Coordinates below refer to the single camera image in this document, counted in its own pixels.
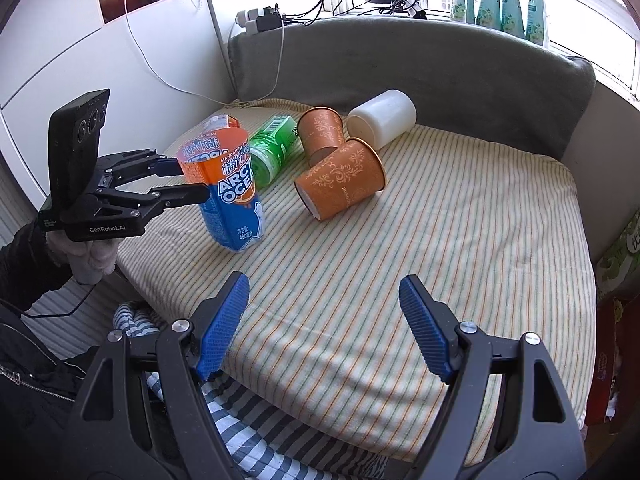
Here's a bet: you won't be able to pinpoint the green plastic bottle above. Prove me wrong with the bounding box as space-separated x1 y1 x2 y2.
247 114 301 191

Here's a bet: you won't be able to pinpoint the striped pants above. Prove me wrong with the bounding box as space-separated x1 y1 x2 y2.
112 300 396 480

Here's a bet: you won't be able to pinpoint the orange and blue drink bottle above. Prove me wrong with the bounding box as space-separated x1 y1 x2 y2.
176 126 266 254

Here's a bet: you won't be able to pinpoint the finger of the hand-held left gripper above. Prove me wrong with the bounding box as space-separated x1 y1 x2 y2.
102 148 182 187
107 183 211 212

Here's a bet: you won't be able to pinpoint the striped yellow mattress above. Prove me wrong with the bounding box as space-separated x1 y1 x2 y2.
116 97 599 463

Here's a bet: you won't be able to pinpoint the person's left forearm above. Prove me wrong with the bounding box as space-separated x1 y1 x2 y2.
0 220 77 312

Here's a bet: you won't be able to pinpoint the black cable bundle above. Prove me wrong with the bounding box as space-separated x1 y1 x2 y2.
277 0 426 27

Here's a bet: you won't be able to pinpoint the orange patterned paper cup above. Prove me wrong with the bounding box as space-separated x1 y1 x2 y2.
293 137 386 222
297 106 347 167

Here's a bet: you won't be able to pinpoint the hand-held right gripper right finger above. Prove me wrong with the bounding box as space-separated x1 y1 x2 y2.
398 274 588 480

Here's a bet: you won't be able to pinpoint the grey padded backrest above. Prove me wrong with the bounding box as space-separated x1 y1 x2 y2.
227 14 598 162

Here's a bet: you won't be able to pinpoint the white cable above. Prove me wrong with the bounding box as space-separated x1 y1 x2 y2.
124 7 286 108

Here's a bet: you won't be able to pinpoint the white power strip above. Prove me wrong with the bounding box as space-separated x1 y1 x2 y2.
234 6 287 36

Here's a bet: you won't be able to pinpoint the person's left hand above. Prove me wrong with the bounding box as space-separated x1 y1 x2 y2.
46 232 122 286

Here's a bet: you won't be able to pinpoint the black jacket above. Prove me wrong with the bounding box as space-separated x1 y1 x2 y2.
0 305 103 480

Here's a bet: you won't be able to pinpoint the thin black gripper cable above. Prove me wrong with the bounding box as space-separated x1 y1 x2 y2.
0 271 101 320

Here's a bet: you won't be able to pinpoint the green cardboard box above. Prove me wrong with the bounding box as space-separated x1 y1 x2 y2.
594 209 640 302

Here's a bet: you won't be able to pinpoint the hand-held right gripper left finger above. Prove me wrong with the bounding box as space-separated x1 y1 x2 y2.
62 271 251 480

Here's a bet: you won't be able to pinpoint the white plastic cup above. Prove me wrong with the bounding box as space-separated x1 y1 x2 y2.
346 89 418 151

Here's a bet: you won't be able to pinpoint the red cardboard box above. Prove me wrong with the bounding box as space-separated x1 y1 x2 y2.
584 294 640 427

